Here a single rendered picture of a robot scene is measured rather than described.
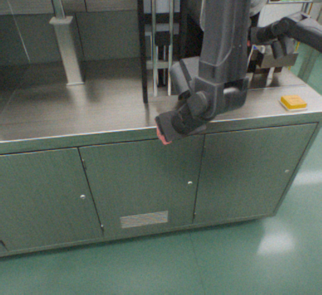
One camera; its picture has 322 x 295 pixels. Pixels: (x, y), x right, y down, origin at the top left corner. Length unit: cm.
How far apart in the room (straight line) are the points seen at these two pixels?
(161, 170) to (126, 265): 68
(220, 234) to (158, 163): 78
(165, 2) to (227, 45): 56
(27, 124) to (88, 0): 65
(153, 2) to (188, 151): 57
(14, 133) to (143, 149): 46
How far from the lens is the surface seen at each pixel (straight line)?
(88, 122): 95
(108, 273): 158
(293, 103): 110
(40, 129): 98
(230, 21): 38
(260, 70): 130
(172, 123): 55
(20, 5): 141
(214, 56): 39
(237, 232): 172
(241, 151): 115
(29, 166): 109
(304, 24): 95
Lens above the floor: 145
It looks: 40 degrees down
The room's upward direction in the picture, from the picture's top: straight up
